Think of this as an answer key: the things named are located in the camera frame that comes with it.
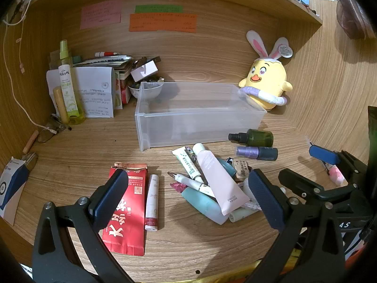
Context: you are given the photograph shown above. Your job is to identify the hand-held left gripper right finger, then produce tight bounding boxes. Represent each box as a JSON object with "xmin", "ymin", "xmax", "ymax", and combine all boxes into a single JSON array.
[{"xmin": 244, "ymin": 169, "xmax": 346, "ymax": 283}]

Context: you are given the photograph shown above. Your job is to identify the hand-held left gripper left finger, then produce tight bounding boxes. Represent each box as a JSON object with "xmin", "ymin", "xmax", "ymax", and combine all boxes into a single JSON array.
[{"xmin": 32, "ymin": 169, "xmax": 133, "ymax": 283}]

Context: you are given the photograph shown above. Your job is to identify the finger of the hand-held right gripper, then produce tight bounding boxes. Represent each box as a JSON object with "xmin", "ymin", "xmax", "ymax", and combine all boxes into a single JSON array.
[
  {"xmin": 309, "ymin": 145, "xmax": 369, "ymax": 185},
  {"xmin": 278, "ymin": 168, "xmax": 358, "ymax": 204}
]

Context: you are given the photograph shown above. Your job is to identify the red foil packet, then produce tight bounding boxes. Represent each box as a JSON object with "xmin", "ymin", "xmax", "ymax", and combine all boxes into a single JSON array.
[{"xmin": 102, "ymin": 162, "xmax": 148, "ymax": 256}]

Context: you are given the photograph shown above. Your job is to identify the purple nail polish bottle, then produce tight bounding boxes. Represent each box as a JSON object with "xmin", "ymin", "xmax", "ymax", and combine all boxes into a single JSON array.
[{"xmin": 236, "ymin": 146, "xmax": 279, "ymax": 161}]

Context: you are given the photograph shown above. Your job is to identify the pink squeeze tube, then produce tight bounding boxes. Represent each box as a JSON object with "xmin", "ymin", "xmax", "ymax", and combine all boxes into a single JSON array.
[{"xmin": 193, "ymin": 143, "xmax": 250, "ymax": 216}]

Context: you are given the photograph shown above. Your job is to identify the teal travel bottle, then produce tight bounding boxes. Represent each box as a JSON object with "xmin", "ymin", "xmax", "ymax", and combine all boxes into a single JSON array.
[{"xmin": 181, "ymin": 186, "xmax": 230, "ymax": 225}]

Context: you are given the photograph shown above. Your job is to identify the clear plastic storage box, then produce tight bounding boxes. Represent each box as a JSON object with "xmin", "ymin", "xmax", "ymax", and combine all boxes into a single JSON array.
[{"xmin": 135, "ymin": 82, "xmax": 267, "ymax": 152}]

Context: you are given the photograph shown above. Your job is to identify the small pink bottle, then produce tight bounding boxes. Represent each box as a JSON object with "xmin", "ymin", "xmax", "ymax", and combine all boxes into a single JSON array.
[{"xmin": 328, "ymin": 165, "xmax": 346, "ymax": 185}]

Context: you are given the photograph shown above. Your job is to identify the small mint tube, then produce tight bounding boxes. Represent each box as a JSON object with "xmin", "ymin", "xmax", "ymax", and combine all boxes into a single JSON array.
[{"xmin": 229, "ymin": 207, "xmax": 261, "ymax": 222}]

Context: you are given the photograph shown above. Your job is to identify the white red-capped lip balm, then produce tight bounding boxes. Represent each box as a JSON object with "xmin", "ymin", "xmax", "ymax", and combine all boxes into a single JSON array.
[{"xmin": 144, "ymin": 174, "xmax": 160, "ymax": 231}]

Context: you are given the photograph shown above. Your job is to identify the dark teal tube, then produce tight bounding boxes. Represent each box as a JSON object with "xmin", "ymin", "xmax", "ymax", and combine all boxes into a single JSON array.
[{"xmin": 218, "ymin": 157, "xmax": 238, "ymax": 179}]

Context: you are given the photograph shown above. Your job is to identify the dark green spray bottle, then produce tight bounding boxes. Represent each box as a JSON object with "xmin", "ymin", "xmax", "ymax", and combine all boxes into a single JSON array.
[{"xmin": 228, "ymin": 129, "xmax": 274, "ymax": 147}]

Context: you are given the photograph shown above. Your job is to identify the white pen-shaped tool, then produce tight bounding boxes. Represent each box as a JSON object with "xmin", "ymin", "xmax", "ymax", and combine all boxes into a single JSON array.
[{"xmin": 168, "ymin": 171, "xmax": 218, "ymax": 198}]

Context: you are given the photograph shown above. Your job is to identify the white green-print tube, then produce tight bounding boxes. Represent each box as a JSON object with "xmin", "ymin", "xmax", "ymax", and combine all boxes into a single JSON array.
[{"xmin": 172, "ymin": 146, "xmax": 204, "ymax": 180}]

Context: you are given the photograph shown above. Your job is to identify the eyeglasses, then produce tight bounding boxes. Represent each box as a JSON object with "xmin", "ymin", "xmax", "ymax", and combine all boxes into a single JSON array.
[{"xmin": 37, "ymin": 115, "xmax": 71, "ymax": 143}]

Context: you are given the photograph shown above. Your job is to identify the yellow chick plush toy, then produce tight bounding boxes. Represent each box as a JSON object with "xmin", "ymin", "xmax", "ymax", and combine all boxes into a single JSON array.
[{"xmin": 238, "ymin": 30, "xmax": 293, "ymax": 112}]

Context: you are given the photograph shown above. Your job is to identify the wooden stick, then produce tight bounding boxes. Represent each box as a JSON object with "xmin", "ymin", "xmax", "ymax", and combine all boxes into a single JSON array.
[{"xmin": 23, "ymin": 130, "xmax": 39, "ymax": 154}]

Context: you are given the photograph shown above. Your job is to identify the blue and white box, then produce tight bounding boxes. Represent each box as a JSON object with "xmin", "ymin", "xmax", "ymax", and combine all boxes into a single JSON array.
[{"xmin": 0, "ymin": 157, "xmax": 30, "ymax": 226}]

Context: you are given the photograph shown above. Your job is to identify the tan cylindrical tube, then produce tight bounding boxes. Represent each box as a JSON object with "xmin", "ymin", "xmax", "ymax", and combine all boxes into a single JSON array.
[{"xmin": 53, "ymin": 86, "xmax": 70, "ymax": 124}]

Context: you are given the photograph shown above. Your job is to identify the red and green carton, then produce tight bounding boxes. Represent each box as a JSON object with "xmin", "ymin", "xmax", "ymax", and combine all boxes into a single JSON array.
[{"xmin": 114, "ymin": 70, "xmax": 132, "ymax": 109}]

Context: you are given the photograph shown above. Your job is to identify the tall green spray bottle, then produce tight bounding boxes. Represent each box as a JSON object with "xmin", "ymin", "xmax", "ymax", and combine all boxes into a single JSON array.
[{"xmin": 58, "ymin": 39, "xmax": 86, "ymax": 125}]

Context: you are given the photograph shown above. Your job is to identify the small white carton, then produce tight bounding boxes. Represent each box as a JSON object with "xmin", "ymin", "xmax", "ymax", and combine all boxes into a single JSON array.
[{"xmin": 130, "ymin": 60, "xmax": 158, "ymax": 82}]

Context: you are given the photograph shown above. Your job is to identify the stack of papers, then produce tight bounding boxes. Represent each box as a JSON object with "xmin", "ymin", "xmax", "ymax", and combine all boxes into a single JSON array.
[{"xmin": 73, "ymin": 54, "xmax": 133, "ymax": 67}]

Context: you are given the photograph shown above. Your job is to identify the dark brown object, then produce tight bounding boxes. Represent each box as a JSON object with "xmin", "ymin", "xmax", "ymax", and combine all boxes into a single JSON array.
[{"xmin": 336, "ymin": 0, "xmax": 370, "ymax": 39}]

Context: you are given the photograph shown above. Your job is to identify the orange sticky note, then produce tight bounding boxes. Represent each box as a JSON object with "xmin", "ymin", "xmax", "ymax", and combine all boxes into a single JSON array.
[{"xmin": 129, "ymin": 13, "xmax": 197, "ymax": 33}]

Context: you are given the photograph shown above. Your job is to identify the pink sticky note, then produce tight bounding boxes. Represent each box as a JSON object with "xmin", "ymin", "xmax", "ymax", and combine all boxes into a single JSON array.
[{"xmin": 80, "ymin": 0, "xmax": 122, "ymax": 30}]

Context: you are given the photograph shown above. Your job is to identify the green sticky note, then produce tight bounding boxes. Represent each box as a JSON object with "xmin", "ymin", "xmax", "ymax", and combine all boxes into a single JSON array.
[{"xmin": 135, "ymin": 5, "xmax": 184, "ymax": 13}]

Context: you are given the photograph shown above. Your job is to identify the white cable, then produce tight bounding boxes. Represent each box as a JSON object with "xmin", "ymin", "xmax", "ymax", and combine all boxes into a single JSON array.
[{"xmin": 2, "ymin": 0, "xmax": 59, "ymax": 132}]

